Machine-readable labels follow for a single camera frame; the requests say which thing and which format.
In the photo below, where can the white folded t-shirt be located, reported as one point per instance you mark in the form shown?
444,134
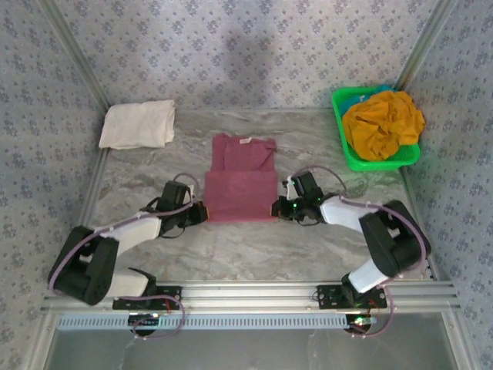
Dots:
135,123

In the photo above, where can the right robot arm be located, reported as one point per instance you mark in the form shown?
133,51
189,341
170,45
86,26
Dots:
339,214

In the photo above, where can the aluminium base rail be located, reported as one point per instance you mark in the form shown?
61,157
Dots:
250,297

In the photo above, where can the teal t-shirt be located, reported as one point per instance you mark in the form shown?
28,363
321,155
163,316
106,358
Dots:
381,89

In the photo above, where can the small circuit board with LED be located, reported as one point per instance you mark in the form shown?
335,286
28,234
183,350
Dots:
144,318
360,320

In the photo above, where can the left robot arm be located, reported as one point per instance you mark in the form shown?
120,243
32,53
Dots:
142,231

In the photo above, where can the aluminium frame post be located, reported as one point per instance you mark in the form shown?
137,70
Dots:
427,42
73,54

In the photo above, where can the maroon printed t-shirt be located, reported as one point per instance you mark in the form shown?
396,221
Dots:
239,192

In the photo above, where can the green plastic basket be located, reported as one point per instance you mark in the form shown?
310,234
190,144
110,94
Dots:
369,165

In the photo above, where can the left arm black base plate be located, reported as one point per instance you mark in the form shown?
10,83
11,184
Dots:
169,293

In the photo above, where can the yellow crumpled t-shirt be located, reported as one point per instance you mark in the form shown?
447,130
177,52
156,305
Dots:
381,127

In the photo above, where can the aluminium table side rail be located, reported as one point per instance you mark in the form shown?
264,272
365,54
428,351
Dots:
96,177
412,200

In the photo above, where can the aluminium frame leg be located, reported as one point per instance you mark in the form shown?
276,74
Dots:
38,343
460,343

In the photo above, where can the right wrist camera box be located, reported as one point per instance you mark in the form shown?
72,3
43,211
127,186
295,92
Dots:
289,185

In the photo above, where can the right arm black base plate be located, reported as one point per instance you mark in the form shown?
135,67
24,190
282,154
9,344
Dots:
327,294

